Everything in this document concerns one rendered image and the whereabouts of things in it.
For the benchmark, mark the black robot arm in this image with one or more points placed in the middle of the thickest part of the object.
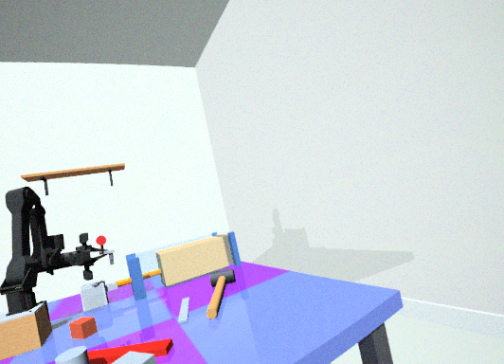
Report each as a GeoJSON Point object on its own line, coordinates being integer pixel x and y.
{"type": "Point", "coordinates": [22, 271]}

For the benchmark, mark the red flat bar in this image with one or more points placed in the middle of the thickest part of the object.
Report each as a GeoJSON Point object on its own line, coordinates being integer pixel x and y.
{"type": "Point", "coordinates": [108, 356]}

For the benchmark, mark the mallet with grey head and wooden handle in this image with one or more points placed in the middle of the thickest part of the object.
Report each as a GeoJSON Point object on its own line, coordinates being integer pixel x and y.
{"type": "Point", "coordinates": [219, 279]}

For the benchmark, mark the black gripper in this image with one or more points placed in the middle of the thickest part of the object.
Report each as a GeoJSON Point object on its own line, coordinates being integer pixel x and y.
{"type": "Point", "coordinates": [87, 273]}

